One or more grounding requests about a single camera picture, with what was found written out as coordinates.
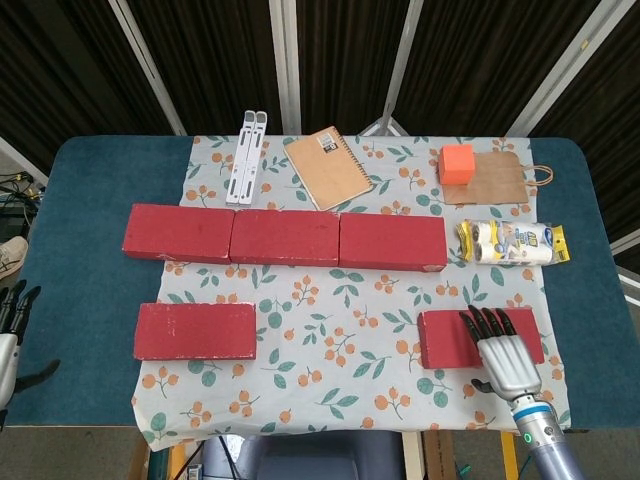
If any white tripod stand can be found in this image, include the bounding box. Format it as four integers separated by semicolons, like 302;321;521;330
358;99;412;137

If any blue felt table cover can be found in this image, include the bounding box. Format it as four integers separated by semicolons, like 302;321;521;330
5;135;630;432

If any tangle of floor cables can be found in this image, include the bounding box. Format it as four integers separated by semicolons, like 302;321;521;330
0;169;46;216

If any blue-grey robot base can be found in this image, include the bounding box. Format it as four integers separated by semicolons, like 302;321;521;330
201;432;405;480

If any cardboard box under table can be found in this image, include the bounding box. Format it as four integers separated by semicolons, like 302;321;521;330
422;430;454;480

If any red rectangular foam block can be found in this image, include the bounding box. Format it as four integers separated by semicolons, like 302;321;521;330
122;202;236;265
417;308;546;370
338;212;449;274
228;209;341;268
132;301;258;362

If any white folding laptop stand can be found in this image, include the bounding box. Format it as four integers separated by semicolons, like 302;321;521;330
224;110;269;207

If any white sneaker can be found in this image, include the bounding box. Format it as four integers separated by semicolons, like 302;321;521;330
0;236;30;281

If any dark folding partition screen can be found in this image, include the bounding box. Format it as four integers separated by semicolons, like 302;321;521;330
0;0;640;306

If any orange cube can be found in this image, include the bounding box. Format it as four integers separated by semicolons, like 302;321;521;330
438;144;475;186

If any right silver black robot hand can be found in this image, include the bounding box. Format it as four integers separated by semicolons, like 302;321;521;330
458;305;543;401

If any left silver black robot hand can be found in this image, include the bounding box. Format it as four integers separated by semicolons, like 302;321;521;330
0;279;62;431

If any brown paper bag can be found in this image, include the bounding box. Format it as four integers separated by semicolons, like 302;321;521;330
442;151;555;206

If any brown spiral notebook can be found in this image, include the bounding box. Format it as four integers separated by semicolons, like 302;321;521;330
283;125;376;212

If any floral tablecloth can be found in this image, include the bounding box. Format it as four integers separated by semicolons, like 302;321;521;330
130;134;572;453

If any yellow pack of white rolls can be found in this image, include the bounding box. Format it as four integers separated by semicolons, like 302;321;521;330
455;218;571;266

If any yellow table leg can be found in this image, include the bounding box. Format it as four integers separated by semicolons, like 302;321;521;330
501;432;519;480
167;446;187;480

